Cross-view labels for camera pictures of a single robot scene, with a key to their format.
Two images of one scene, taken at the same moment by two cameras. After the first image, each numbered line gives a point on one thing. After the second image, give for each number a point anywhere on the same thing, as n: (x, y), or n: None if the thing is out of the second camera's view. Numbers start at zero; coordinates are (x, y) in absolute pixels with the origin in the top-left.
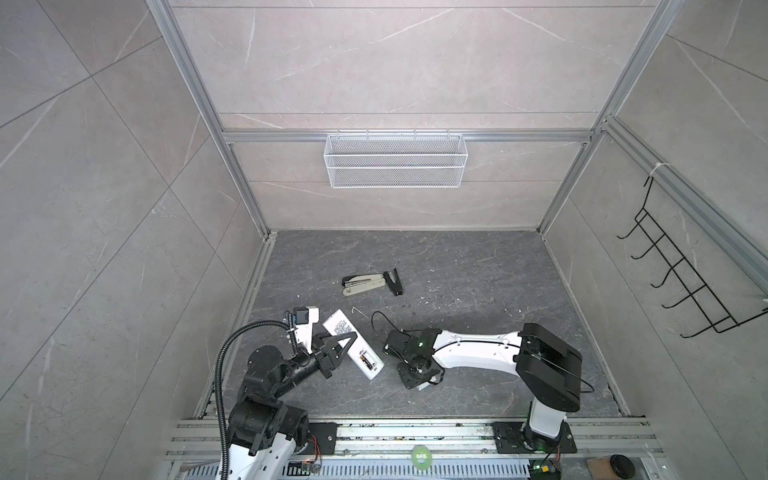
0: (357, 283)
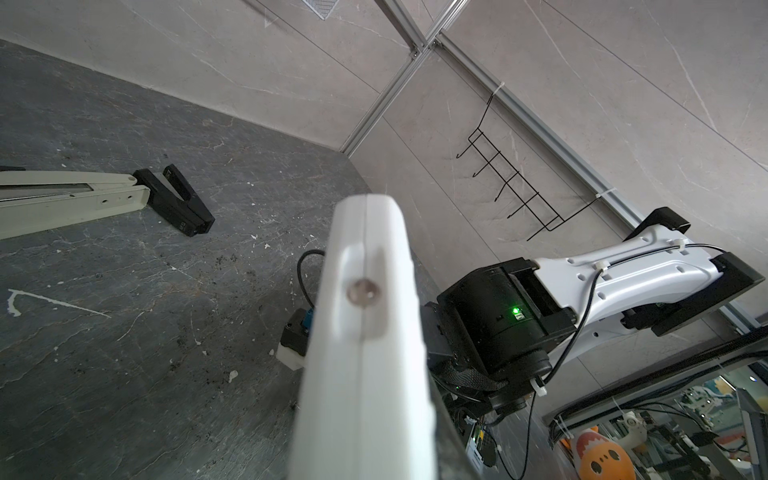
0: (32, 201)
